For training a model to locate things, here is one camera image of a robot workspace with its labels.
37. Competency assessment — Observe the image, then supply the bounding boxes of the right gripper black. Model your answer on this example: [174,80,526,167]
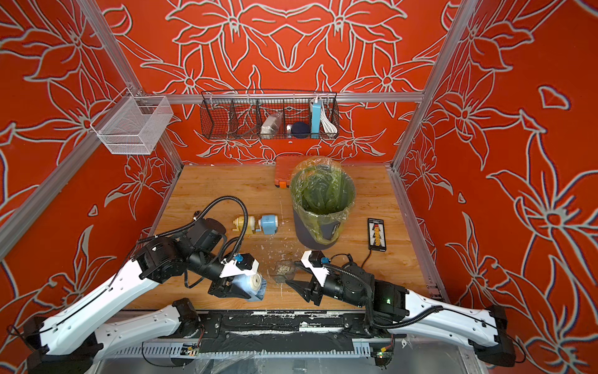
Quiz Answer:
[287,262,368,310]

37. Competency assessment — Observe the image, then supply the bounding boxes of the clear sharpener shavings tray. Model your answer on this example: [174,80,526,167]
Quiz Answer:
[271,260,292,284]

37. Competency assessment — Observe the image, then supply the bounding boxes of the light blue sharpener front row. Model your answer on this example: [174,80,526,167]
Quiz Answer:
[232,274,267,302]

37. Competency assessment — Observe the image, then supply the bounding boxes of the blue sharpener back row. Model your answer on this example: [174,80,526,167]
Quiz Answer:
[258,214,279,235]

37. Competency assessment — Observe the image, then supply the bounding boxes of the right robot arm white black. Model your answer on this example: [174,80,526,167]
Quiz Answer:
[286,251,517,367]

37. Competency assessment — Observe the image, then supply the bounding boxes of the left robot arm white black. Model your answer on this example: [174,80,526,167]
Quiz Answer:
[13,196,265,373]

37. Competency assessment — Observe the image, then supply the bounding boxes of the yellow sharpener back row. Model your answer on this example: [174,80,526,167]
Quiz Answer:
[232,215,259,235]

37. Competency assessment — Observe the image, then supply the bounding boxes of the dark grey garbage bin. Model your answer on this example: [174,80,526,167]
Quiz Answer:
[293,207,350,250]

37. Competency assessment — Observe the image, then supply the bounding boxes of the yellow-green plastic bin liner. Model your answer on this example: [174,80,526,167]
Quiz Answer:
[290,156,357,246]

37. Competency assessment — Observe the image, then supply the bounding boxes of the black connector board yellow plugs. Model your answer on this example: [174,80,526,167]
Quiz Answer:
[368,218,387,252]

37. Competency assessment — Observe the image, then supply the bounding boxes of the orange tool case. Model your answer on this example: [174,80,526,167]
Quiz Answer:
[274,155,306,189]

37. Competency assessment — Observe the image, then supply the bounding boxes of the dark blue round object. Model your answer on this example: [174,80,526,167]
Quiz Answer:
[291,122,311,139]

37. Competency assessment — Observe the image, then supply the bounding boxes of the silver packet in basket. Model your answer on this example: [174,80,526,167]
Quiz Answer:
[260,112,283,140]

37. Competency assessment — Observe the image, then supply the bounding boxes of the light blue box in basket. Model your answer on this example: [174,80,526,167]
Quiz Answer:
[310,100,322,139]

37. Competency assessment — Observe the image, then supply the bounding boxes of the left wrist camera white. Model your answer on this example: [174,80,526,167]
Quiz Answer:
[220,253,259,278]

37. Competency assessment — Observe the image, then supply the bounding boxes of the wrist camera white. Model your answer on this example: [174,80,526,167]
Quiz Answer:
[301,250,330,287]
[220,253,259,278]

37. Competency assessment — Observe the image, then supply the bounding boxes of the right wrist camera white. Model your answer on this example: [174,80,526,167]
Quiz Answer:
[301,250,330,287]

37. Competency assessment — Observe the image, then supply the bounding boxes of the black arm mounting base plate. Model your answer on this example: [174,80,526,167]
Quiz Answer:
[157,309,406,355]

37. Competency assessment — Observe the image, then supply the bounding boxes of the white slotted cable duct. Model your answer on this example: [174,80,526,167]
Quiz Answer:
[107,340,382,360]

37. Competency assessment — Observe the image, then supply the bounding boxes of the white cable in basket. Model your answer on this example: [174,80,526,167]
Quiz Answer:
[319,106,338,139]

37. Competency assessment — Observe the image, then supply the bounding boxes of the black wire wall basket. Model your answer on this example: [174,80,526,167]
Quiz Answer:
[200,90,340,140]

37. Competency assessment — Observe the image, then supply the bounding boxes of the clear plastic wall bin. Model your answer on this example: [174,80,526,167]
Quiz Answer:
[92,96,173,155]

